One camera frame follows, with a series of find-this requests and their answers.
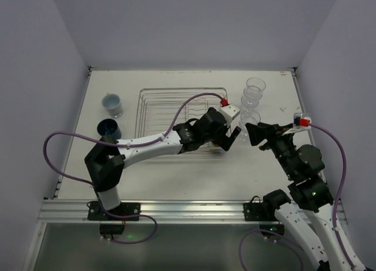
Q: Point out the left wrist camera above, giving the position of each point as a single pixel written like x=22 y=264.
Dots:
x=230 y=113

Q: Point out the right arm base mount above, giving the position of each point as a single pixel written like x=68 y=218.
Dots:
x=262 y=210

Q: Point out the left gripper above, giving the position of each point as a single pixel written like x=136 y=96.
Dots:
x=219 y=130

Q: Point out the cream brown cup front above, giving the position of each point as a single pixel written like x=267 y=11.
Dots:
x=215 y=148

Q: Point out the aluminium mounting rail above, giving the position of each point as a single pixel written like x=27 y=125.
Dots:
x=187 y=212

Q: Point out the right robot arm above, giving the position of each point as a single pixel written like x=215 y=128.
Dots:
x=309 y=211

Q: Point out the dark blue ceramic cup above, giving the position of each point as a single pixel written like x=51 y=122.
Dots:
x=109 y=127

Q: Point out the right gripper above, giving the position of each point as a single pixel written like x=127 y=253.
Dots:
x=270 y=136

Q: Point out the clear glass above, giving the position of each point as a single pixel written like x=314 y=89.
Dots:
x=249 y=109
x=255 y=87
x=251 y=97
x=252 y=117
x=250 y=102

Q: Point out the wire dish rack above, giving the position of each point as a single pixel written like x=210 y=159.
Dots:
x=158 y=106

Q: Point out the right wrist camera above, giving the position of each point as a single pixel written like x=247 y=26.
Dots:
x=301 y=122

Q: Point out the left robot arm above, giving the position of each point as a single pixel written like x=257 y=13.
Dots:
x=109 y=157

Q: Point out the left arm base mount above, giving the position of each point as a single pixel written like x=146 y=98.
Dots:
x=95 y=213

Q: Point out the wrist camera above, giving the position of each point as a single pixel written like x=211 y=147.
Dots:
x=230 y=113
x=301 y=122

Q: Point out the light blue footed cup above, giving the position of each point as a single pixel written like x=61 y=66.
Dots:
x=112 y=104

